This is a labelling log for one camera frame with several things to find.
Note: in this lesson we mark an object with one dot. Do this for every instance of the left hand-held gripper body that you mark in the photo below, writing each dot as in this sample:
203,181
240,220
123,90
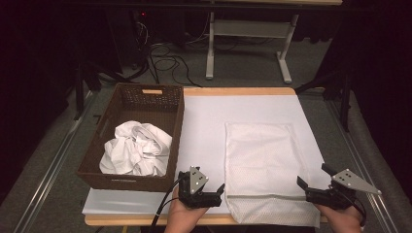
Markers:
186,194

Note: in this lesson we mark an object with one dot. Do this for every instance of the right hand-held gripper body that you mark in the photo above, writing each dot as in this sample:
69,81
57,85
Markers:
348,179

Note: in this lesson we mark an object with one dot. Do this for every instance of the white mesh laundry bag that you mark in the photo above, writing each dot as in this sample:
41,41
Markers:
262,155

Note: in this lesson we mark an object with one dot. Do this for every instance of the white garment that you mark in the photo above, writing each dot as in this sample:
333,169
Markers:
136,150

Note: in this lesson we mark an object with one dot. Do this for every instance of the brown woven basket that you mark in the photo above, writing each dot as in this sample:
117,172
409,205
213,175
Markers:
142,110

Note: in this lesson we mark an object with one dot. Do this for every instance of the person's left hand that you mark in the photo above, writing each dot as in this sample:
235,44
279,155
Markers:
181,218

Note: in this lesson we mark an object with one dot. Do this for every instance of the person's right hand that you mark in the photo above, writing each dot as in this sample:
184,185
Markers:
343,221

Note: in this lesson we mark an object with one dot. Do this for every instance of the white board mat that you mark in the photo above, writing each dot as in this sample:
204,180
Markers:
204,129

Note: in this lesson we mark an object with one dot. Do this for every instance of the black metal stand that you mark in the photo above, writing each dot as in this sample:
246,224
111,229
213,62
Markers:
79,90
346,97

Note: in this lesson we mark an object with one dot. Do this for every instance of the black computer tower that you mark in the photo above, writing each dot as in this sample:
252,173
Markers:
126,39

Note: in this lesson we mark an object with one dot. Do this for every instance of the aluminium floor rail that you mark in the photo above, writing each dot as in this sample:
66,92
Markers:
359,155
48,176

